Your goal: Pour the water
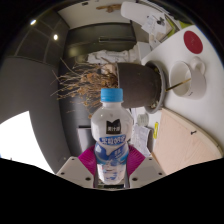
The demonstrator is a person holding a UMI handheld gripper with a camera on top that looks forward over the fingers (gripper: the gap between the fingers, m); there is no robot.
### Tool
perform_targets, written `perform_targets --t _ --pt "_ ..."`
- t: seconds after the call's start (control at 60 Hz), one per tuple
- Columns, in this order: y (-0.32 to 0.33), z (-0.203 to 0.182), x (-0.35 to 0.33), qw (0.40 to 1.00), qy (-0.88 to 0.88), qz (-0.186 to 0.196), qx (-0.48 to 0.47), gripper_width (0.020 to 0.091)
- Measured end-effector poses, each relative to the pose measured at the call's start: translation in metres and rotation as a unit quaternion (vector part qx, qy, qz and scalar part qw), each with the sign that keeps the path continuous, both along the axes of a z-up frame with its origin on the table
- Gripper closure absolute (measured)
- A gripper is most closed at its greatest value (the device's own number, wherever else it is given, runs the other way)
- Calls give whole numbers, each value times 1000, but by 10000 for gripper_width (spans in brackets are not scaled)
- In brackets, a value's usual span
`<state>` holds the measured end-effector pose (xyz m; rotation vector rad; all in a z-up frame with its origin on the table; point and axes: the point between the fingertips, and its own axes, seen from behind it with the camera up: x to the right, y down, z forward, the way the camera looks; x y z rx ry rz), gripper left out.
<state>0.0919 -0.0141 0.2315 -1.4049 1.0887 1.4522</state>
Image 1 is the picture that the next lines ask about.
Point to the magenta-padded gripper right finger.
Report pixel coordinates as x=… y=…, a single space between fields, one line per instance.
x=146 y=170

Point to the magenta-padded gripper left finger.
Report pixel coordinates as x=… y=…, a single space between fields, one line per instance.
x=75 y=170

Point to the white bottle with blue cap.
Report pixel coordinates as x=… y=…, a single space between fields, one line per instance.
x=111 y=133

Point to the printed paper sheet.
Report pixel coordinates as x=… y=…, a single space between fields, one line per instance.
x=140 y=138

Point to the small yellow tag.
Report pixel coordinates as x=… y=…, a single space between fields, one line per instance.
x=156 y=130

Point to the light wooden panel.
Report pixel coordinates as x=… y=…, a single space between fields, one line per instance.
x=180 y=143

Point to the small white cup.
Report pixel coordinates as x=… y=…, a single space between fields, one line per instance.
x=142 y=120

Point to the grey plant saucer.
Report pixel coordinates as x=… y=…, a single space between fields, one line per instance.
x=162 y=96

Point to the dry plant in grey pot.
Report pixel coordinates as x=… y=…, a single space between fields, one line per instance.
x=140 y=85

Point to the stir stick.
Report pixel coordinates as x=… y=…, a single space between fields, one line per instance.
x=178 y=84

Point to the white mug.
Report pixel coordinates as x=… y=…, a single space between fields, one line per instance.
x=197 y=83

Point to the dark double door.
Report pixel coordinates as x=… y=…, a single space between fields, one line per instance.
x=100 y=38

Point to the round ceiling light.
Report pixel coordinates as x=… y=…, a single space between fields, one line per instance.
x=55 y=37
x=33 y=22

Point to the flat round red coaster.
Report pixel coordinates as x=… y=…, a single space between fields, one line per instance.
x=193 y=42

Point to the stack of papers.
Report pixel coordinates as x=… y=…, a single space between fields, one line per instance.
x=155 y=25

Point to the white chair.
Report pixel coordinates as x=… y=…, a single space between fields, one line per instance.
x=133 y=11

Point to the wooden figure sculpture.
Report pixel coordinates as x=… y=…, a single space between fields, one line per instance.
x=108 y=8

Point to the white pedestal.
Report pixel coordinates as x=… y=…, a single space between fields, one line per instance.
x=144 y=51

